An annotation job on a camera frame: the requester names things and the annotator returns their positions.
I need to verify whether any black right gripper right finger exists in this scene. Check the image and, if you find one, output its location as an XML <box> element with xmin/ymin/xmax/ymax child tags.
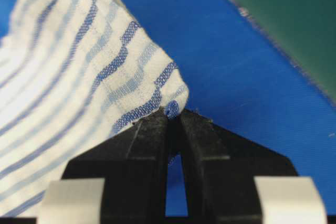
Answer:
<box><xmin>180</xmin><ymin>110</ymin><xmax>327</xmax><ymax>223</ymax></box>

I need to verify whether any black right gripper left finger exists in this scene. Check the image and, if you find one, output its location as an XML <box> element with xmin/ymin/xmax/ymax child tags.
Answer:
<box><xmin>38</xmin><ymin>109</ymin><xmax>168</xmax><ymax>223</ymax></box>

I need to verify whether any white blue striped towel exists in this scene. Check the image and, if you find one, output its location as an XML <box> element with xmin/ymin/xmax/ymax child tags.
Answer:
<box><xmin>1</xmin><ymin>0</ymin><xmax>188</xmax><ymax>217</ymax></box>

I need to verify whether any blue table cloth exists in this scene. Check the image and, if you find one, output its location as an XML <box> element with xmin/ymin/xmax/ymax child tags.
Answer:
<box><xmin>1</xmin><ymin>0</ymin><xmax>335</xmax><ymax>215</ymax></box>

